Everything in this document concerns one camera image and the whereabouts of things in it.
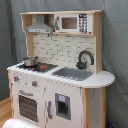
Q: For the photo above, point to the grey cabinet door handle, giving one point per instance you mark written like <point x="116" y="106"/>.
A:
<point x="49" y="110"/>

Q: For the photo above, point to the right red stove knob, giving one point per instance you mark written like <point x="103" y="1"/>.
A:
<point x="34" y="83"/>

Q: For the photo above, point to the white oven door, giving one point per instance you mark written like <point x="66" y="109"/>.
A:
<point x="28" y="105"/>

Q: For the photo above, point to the left red stove knob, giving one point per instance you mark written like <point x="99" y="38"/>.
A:
<point x="16" y="78"/>

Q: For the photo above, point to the grey backdrop curtain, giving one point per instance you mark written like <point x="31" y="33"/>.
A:
<point x="115" y="45"/>

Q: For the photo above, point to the grey sink basin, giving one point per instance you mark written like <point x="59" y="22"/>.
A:
<point x="73" y="74"/>

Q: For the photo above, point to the black stovetop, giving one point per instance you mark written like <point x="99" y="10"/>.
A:
<point x="40" y="67"/>

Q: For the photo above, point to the grey ice dispenser panel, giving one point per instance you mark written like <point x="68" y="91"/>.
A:
<point x="62" y="105"/>

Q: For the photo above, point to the toy microwave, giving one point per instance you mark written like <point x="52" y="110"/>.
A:
<point x="73" y="23"/>

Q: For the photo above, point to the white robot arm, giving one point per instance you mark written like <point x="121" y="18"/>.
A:
<point x="15" y="123"/>

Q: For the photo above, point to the small metal pot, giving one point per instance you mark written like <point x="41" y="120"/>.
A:
<point x="31" y="60"/>

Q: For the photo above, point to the silver range hood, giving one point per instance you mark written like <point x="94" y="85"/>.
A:
<point x="39" y="26"/>

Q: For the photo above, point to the red stove knob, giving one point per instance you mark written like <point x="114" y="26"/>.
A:
<point x="16" y="78"/>
<point x="34" y="83"/>

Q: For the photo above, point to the wooden toy kitchen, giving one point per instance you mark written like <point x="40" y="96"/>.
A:
<point x="81" y="51"/>

